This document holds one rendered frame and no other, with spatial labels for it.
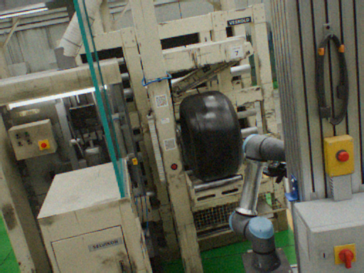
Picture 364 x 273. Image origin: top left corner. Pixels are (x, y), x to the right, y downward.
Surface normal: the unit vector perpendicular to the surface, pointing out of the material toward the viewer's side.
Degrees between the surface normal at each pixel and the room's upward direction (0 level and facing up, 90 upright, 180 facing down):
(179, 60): 90
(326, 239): 90
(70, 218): 90
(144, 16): 90
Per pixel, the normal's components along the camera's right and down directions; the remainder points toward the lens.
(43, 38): 0.00, 0.28
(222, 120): 0.06, -0.29
